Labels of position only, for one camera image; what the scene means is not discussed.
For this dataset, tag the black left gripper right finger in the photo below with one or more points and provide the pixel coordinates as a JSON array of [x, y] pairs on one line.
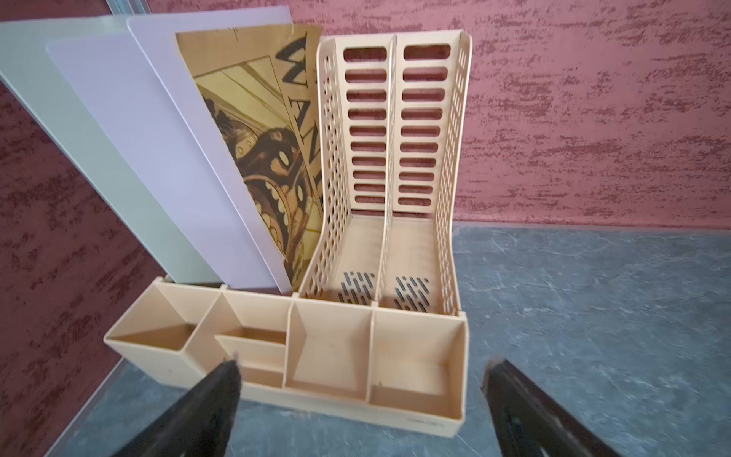
[[528, 422]]

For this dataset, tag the brown illustrated comic book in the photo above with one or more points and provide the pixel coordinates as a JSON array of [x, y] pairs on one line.
[[259, 85]]

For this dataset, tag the grey-green folder board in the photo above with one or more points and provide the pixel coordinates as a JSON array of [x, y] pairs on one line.
[[27, 70]]

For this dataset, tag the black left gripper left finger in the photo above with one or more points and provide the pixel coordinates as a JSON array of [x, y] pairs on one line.
[[198, 424]]

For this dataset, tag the beige plastic desk organizer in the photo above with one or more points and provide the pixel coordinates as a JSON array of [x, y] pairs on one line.
[[376, 332]]

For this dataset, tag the lilac folder board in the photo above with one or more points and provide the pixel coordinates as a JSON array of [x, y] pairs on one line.
[[139, 90]]

